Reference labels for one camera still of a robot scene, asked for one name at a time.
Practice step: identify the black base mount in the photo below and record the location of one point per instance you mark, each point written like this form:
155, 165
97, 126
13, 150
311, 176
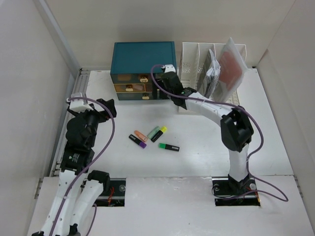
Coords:
228, 192
115, 196

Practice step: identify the green black highlighter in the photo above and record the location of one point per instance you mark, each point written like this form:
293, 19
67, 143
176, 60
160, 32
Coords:
168, 147

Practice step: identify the aluminium rail frame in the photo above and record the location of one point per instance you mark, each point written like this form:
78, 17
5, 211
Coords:
74, 84

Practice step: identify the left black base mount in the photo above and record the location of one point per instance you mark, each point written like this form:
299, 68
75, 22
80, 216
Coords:
115, 196

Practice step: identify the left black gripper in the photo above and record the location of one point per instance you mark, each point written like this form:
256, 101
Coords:
102, 115

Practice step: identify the purple black highlighter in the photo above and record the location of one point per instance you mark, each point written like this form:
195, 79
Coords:
137, 141

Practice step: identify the mint green highlighter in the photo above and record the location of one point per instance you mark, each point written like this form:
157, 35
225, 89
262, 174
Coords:
153, 132

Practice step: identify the yellow drawer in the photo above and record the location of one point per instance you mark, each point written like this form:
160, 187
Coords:
125, 88

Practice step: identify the white four-slot file rack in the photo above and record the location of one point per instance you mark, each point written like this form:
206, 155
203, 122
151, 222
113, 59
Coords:
192, 59

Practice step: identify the grey spiral setup guide booklet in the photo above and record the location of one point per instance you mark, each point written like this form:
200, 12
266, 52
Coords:
209, 75

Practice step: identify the yellow black highlighter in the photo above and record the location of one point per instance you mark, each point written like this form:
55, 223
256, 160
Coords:
158, 134

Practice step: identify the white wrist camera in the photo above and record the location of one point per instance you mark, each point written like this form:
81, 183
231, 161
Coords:
77, 103
168, 68

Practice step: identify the teal drawer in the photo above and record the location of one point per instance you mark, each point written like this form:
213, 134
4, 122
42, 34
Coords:
135, 96
142, 78

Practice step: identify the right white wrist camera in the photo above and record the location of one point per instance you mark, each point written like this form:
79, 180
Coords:
168, 68

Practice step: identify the clear zip pouch red card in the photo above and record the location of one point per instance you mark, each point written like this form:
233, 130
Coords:
232, 70

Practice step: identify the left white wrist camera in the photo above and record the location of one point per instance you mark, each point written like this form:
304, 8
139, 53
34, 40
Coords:
77, 103

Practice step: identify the teal desktop drawer cabinet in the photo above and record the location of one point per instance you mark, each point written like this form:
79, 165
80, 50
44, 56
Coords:
140, 57

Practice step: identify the orange highlighter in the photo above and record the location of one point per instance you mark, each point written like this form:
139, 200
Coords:
140, 136

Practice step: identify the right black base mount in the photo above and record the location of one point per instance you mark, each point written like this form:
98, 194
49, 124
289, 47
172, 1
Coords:
228, 192

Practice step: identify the orange drawer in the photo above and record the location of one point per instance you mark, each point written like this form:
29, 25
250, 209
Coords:
152, 92

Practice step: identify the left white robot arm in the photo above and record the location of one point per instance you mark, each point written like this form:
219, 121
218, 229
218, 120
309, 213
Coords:
78, 189

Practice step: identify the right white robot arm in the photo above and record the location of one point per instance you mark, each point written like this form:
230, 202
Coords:
235, 127

